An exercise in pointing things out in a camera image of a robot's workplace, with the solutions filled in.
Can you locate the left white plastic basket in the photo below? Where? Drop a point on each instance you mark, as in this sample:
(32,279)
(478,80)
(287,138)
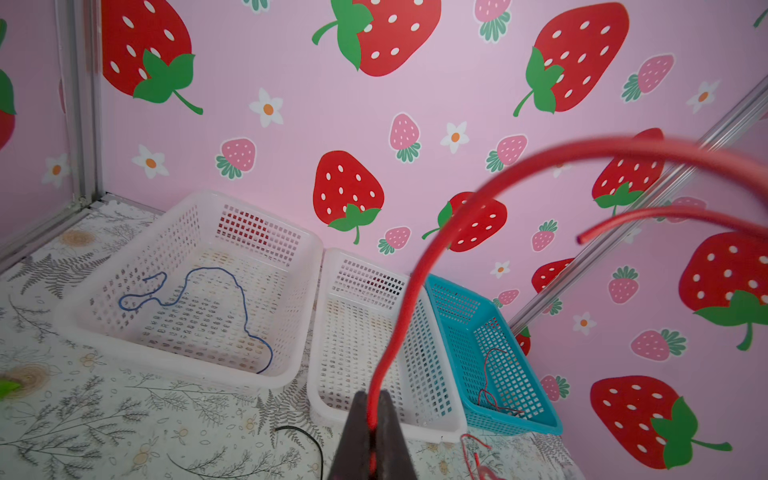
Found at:
(216,291)

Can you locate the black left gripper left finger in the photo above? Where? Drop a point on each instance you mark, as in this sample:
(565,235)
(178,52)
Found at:
(352,457)

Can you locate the middle white plastic basket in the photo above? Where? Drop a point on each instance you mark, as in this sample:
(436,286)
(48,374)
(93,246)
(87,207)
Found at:
(357,309)

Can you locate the aluminium corner post left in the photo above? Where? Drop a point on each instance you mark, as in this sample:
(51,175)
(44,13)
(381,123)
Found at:
(78,30)

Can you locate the green small packet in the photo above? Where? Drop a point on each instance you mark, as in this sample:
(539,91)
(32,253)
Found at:
(9,387)

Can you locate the aluminium corner post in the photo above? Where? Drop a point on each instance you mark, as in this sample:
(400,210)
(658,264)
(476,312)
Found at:
(724,134)
(78,30)

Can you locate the teal plastic basket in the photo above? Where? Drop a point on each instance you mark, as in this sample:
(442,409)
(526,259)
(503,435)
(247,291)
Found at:
(498,388)

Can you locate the white plastic basket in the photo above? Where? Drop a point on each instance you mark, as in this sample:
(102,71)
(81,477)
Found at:
(216,291)
(357,309)

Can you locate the aluminium corner post right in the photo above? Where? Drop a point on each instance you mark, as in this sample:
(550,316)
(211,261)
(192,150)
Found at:
(724,134)

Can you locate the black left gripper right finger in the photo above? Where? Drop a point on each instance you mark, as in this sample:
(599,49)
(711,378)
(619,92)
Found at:
(391,456)

